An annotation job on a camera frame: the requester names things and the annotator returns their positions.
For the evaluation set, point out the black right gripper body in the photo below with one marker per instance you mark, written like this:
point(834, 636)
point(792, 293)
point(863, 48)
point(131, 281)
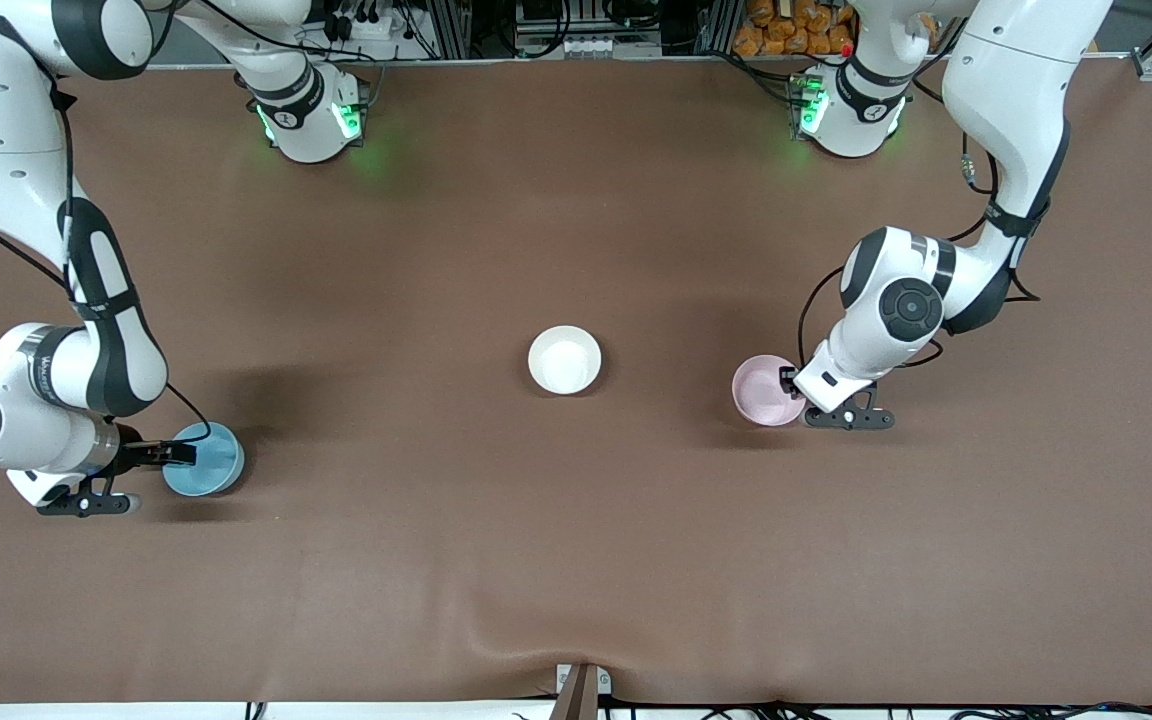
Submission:
point(136, 452)

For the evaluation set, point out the pink bowl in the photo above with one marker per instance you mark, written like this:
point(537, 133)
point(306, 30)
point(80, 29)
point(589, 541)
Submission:
point(761, 390)

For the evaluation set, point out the blue bowl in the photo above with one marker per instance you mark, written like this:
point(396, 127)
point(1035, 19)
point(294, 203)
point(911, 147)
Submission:
point(216, 470)

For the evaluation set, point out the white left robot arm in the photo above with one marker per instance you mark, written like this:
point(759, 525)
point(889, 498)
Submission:
point(1016, 90)

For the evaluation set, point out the white bowl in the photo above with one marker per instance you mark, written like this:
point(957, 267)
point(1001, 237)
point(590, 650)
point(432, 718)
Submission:
point(564, 362)

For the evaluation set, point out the brown table mat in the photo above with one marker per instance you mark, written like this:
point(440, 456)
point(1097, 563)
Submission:
point(576, 550)

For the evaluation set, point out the orange packaged snacks pile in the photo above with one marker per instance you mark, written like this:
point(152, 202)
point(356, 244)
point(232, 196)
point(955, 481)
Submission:
point(786, 30)

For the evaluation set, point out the metal clamp with brown bar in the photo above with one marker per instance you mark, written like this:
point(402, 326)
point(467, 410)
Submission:
point(581, 690)

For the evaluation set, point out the metal device with white connectors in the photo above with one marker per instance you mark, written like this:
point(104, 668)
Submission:
point(586, 45)

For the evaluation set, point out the white power strip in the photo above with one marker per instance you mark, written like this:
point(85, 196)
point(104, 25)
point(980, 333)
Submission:
point(376, 28)

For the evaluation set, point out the aluminium frame post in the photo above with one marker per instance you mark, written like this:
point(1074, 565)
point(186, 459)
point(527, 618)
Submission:
point(718, 28)
point(451, 30)

